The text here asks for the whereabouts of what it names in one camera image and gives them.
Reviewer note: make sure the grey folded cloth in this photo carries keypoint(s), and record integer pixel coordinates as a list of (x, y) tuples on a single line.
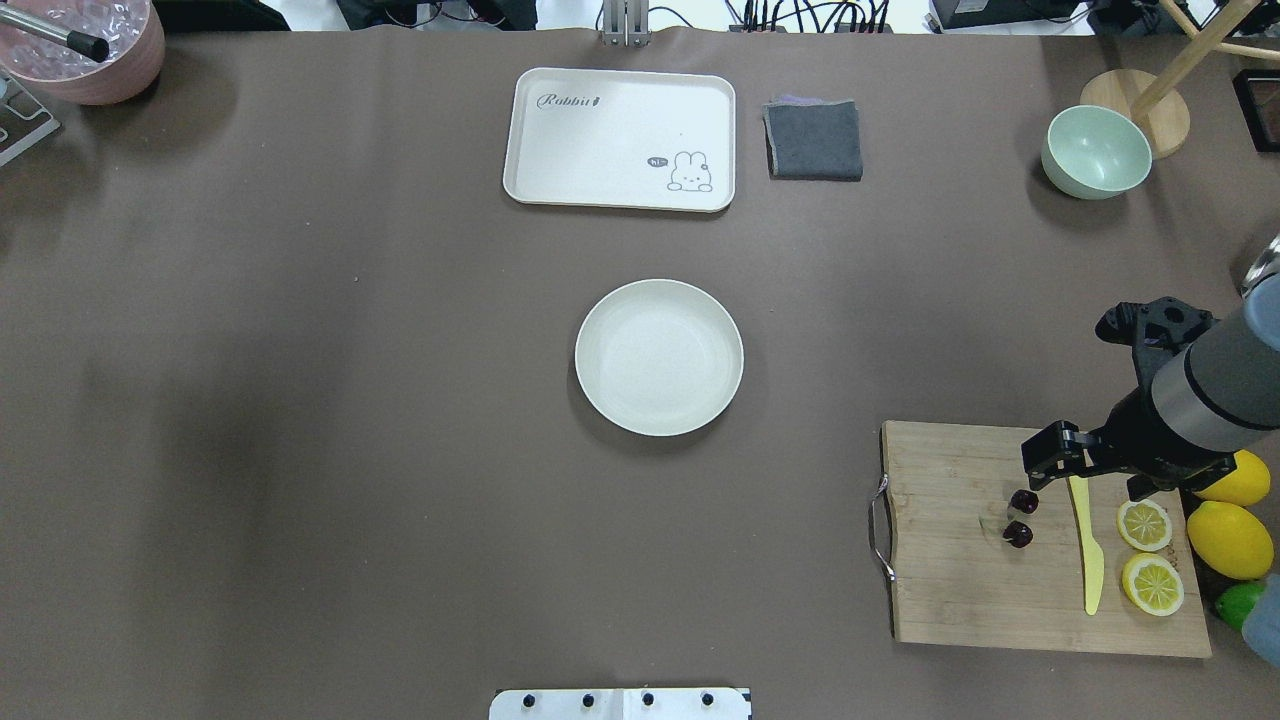
[(813, 140)]

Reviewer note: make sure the dark red cherry upper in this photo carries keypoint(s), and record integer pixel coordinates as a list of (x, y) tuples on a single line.
[(1023, 502)]

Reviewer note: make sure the metal muddler black tip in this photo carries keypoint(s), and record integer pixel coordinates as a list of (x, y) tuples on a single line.
[(50, 32)]

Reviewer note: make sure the whole yellow lemon lower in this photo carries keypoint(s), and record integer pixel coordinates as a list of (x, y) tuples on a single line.
[(1231, 540)]

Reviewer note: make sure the dark red cherry lower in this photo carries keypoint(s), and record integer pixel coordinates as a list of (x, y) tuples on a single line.
[(1017, 534)]

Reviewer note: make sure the whole yellow lemon upper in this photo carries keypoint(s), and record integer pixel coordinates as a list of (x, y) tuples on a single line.
[(1245, 486)]

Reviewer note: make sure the cream round plate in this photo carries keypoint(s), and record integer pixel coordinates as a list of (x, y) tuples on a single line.
[(659, 357)]

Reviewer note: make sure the lemon half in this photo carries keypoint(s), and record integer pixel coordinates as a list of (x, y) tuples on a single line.
[(1144, 525), (1153, 584)]

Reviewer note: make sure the lemon half upper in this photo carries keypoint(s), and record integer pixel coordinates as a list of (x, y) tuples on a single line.
[(1144, 525)]

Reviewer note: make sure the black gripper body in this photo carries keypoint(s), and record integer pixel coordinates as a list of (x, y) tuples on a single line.
[(1146, 435)]

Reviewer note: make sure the mint green bowl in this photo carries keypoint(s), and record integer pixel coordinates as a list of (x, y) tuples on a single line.
[(1094, 153)]

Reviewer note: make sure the wooden cup stand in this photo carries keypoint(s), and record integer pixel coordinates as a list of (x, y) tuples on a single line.
[(1153, 103)]

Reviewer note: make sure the pink bowl with ice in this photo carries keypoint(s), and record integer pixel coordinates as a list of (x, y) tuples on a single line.
[(124, 50)]

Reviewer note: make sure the aluminium frame post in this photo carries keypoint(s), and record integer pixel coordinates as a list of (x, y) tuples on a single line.
[(625, 23)]

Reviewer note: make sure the white rabbit tray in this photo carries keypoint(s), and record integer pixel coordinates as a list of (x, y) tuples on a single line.
[(622, 139)]

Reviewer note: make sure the green lime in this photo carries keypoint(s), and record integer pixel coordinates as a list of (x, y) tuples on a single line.
[(1237, 602)]

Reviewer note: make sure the yellow plastic knife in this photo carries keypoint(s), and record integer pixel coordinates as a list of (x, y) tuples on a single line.
[(1093, 557)]

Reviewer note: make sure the metal ice scoop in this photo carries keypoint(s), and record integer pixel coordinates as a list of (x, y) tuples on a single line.
[(1261, 269)]

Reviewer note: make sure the whole yellow lemon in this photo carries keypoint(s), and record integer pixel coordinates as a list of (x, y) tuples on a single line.
[(1231, 540), (1245, 486)]

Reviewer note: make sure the lemon half lower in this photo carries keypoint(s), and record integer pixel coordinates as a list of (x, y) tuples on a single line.
[(1153, 584)]

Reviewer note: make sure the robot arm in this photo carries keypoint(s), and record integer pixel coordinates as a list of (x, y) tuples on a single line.
[(1205, 391)]

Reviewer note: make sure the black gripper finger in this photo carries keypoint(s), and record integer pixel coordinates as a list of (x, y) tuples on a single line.
[(1055, 452)]

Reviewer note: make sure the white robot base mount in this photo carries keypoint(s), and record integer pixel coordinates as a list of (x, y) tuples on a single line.
[(623, 703)]

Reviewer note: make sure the bamboo cutting board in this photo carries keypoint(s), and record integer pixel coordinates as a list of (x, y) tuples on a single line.
[(957, 581)]

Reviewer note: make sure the dark red cherry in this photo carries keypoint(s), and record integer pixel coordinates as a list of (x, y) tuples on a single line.
[(1023, 502), (1017, 534)]

